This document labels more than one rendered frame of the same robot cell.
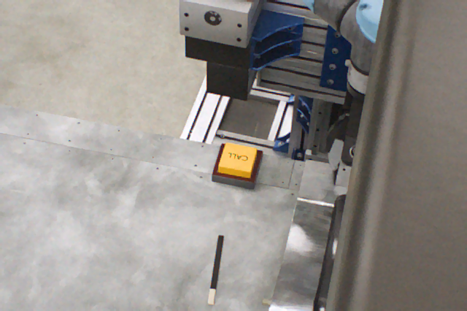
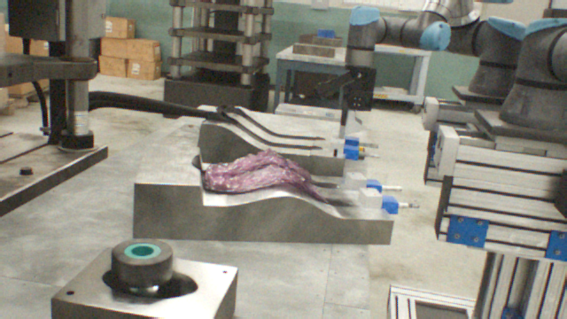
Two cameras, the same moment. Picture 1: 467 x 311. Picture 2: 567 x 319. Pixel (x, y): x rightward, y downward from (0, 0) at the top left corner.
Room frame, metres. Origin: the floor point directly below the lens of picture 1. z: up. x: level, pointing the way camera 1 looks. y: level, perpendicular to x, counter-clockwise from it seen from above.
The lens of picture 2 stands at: (0.74, -1.64, 1.24)
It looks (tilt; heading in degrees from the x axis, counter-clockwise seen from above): 16 degrees down; 86
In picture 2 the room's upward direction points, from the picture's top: 6 degrees clockwise
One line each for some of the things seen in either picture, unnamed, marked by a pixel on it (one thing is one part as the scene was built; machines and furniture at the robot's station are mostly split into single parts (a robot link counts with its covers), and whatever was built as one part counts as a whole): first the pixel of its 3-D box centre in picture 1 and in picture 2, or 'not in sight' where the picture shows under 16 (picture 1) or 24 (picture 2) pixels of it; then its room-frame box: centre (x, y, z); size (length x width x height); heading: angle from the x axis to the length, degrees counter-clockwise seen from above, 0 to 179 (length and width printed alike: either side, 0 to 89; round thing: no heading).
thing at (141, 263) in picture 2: not in sight; (142, 262); (0.62, -0.98, 0.89); 0.08 x 0.08 x 0.04
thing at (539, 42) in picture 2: not in sight; (552, 50); (1.39, -0.49, 1.20); 0.13 x 0.12 x 0.14; 102
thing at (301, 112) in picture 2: not in sight; (309, 118); (1.29, 3.07, 0.28); 0.61 x 0.41 x 0.15; 170
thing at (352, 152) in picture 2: not in sight; (354, 152); (1.02, -0.32, 0.89); 0.13 x 0.05 x 0.05; 168
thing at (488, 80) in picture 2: not in sight; (495, 77); (1.51, 0.00, 1.09); 0.15 x 0.15 x 0.10
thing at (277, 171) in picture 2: not in sight; (265, 172); (0.79, -0.57, 0.90); 0.26 x 0.18 x 0.08; 6
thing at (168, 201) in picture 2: not in sight; (261, 191); (0.78, -0.58, 0.86); 0.50 x 0.26 x 0.11; 6
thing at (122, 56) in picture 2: not in sight; (131, 48); (-1.06, 6.41, 0.42); 0.86 x 0.33 x 0.83; 170
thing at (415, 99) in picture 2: not in sight; (384, 74); (2.54, 5.60, 0.47); 1.10 x 0.52 x 0.94; 178
